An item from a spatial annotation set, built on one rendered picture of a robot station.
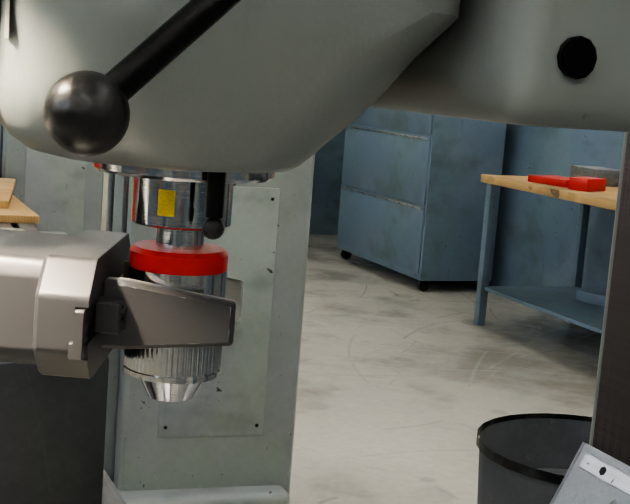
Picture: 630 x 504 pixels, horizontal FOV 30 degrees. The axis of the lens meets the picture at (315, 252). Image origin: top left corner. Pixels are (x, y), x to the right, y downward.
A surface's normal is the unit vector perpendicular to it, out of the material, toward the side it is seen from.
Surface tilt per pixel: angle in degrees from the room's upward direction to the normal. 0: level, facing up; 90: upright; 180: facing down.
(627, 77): 90
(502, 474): 94
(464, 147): 90
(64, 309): 90
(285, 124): 128
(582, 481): 64
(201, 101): 123
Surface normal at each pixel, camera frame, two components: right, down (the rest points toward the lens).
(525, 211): -0.92, -0.01
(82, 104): 0.08, -0.11
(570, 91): 0.36, 0.32
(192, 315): 0.00, 0.14
